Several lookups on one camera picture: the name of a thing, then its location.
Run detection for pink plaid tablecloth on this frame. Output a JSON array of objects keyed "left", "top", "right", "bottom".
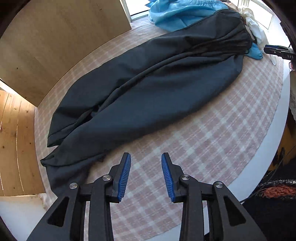
[{"left": 33, "top": 15, "right": 285, "bottom": 241}]

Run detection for white garment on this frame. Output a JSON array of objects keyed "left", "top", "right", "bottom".
[{"left": 239, "top": 8, "right": 269, "bottom": 60}]

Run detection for large light wooden board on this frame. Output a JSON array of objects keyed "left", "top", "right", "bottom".
[{"left": 1, "top": 1, "right": 130, "bottom": 106}]

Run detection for black white orange sweater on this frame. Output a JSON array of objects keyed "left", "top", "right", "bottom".
[{"left": 243, "top": 160, "right": 295, "bottom": 240}]

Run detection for black cable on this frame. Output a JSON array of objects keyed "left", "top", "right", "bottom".
[{"left": 240, "top": 148, "right": 286, "bottom": 204}]

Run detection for person's right hand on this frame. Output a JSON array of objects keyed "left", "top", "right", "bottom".
[{"left": 289, "top": 61, "right": 296, "bottom": 71}]

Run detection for blue striped garment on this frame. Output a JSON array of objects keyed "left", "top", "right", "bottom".
[{"left": 147, "top": 0, "right": 264, "bottom": 60}]

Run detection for black drawstring pants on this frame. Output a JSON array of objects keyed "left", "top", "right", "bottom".
[{"left": 41, "top": 9, "right": 252, "bottom": 196}]

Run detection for pine plank panel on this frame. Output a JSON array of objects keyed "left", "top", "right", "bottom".
[{"left": 0, "top": 90, "right": 45, "bottom": 196}]

